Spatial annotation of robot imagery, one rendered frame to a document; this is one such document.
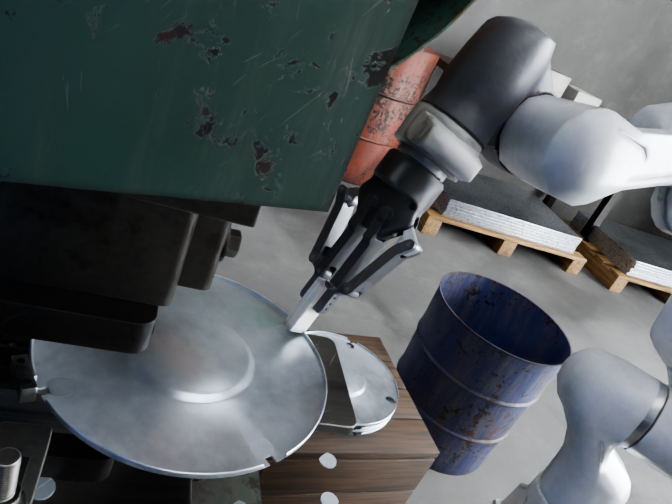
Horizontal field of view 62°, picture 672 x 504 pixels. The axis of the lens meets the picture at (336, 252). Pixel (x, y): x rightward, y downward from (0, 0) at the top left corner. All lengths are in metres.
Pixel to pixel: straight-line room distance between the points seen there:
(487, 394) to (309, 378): 1.05
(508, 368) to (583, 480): 0.66
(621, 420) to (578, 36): 3.85
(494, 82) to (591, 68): 4.09
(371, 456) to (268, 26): 1.07
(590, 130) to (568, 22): 3.89
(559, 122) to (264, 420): 0.41
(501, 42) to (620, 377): 0.50
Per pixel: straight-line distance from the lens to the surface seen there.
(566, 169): 0.59
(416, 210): 0.61
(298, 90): 0.26
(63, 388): 0.54
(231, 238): 0.47
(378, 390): 1.33
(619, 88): 4.89
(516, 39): 0.63
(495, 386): 1.60
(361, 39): 0.26
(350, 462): 1.22
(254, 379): 0.59
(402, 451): 1.27
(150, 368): 0.56
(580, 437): 0.93
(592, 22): 4.58
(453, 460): 1.80
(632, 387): 0.90
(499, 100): 0.61
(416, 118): 0.61
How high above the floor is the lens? 1.17
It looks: 26 degrees down
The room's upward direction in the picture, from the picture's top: 24 degrees clockwise
